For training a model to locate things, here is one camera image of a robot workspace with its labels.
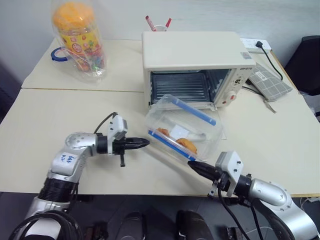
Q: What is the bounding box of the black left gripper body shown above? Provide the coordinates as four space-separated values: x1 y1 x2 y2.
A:
111 137 130 168

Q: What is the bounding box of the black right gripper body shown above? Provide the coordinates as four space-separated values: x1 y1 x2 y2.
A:
208 170 233 199

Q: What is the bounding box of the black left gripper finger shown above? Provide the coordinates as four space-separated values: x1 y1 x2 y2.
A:
126 136 151 145
126 143 150 152

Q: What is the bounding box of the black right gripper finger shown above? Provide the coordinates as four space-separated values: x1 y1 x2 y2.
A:
187 160 220 176
190 164 218 181

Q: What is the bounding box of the large orange fried food piece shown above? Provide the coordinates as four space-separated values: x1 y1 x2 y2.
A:
175 137 198 154

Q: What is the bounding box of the clear blue-sealed food container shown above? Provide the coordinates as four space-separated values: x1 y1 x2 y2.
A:
144 94 224 162

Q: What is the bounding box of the glass toaster oven door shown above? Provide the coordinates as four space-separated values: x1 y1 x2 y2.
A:
147 99 229 141

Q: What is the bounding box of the metal oven baking tray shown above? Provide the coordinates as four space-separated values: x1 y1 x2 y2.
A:
151 72 213 105

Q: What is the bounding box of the cream toaster oven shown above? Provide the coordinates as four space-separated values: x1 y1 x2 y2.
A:
141 31 257 113

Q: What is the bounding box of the dark rounded shape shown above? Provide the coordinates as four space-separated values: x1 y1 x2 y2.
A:
175 209 211 240
116 211 147 240

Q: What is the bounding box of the grey checked fabric pouch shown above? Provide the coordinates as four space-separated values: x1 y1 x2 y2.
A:
246 63 294 114

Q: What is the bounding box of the blue tape roll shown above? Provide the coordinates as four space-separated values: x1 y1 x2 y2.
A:
50 46 70 62

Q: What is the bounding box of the clear bag with snack jar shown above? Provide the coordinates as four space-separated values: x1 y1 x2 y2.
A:
49 0 109 84

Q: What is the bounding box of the white power strip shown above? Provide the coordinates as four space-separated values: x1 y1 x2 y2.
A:
239 37 272 54

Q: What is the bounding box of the black office chair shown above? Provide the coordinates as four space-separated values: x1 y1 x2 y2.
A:
284 35 320 96

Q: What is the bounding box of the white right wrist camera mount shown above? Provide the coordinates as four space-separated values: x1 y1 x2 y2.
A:
214 150 245 196

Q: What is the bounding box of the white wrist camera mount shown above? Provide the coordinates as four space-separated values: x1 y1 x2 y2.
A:
214 150 245 196
107 115 130 144

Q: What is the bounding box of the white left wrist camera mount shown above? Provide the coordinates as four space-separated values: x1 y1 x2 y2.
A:
107 115 130 144

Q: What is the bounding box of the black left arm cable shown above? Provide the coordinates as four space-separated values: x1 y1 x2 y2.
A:
93 112 118 134

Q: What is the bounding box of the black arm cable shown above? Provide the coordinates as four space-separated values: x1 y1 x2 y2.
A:
216 174 266 240
93 112 118 134

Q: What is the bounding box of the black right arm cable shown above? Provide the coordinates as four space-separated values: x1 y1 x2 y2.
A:
216 174 266 240

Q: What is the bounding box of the black plug with cable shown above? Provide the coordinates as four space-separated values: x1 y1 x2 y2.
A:
254 40 284 81

